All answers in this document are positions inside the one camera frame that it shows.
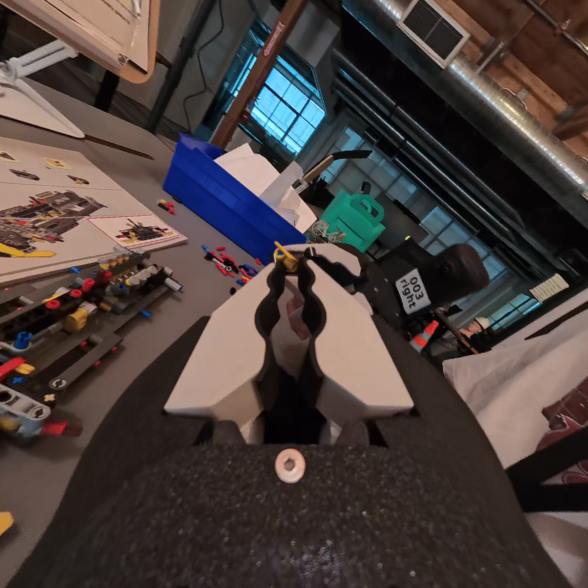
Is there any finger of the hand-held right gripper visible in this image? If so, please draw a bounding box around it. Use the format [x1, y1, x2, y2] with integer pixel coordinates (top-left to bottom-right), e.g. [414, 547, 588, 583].
[285, 243, 369, 304]
[351, 289, 375, 318]

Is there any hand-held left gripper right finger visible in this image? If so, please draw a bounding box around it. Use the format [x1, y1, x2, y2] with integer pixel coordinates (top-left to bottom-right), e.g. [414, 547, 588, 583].
[298, 257, 415, 444]

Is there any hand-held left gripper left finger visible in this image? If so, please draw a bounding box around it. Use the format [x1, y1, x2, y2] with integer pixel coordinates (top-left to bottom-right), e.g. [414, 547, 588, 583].
[164, 263, 282, 445]

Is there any yellow lego piece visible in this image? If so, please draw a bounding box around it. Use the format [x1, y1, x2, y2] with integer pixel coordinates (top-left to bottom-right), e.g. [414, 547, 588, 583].
[273, 241, 300, 275]

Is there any lego car chassis assembly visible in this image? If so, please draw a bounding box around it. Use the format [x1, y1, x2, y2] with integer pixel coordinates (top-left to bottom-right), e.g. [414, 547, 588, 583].
[0, 248, 184, 441]

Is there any pile of lego pins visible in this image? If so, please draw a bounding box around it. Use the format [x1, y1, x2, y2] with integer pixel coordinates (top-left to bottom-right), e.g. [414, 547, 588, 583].
[201, 243, 266, 296]

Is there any lego instruction booklet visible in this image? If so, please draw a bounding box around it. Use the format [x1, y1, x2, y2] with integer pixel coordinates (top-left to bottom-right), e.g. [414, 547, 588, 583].
[0, 136, 189, 289]

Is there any person's right hand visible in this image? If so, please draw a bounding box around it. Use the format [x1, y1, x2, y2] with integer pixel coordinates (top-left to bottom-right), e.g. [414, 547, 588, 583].
[286, 296, 314, 341]

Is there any teal bag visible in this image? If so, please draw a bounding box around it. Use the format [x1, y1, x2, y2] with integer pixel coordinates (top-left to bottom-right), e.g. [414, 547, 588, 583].
[305, 190, 386, 254]

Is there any bust with white helmet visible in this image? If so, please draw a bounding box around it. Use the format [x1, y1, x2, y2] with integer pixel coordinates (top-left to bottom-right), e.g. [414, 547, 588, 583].
[459, 316, 496, 352]

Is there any orange traffic cone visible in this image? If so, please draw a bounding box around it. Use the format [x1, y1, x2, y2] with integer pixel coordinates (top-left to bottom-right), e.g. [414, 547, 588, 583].
[410, 320, 440, 354]

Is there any white paper note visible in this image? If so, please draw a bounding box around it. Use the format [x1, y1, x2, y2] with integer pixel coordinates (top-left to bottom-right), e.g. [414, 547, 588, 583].
[528, 272, 571, 304]

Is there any person's white shirt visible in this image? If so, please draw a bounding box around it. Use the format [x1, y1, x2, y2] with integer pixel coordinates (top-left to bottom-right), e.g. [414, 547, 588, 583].
[441, 287, 588, 588]

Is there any white paper bag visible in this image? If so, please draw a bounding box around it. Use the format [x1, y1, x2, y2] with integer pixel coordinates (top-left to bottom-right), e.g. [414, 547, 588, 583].
[214, 142, 319, 234]

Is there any blue plastic bin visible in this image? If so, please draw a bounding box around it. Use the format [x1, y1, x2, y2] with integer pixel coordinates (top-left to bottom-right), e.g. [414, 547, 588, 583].
[163, 132, 307, 266]

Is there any silver ventilation duct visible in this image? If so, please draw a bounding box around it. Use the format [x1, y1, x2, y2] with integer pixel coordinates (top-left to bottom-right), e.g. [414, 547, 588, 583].
[342, 0, 588, 217]

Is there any wooden post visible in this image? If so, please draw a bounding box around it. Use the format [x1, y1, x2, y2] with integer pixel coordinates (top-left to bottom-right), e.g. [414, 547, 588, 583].
[210, 0, 309, 148]

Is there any black shoulder strap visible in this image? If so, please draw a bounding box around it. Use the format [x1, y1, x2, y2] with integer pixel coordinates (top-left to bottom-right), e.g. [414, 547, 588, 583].
[504, 429, 588, 514]

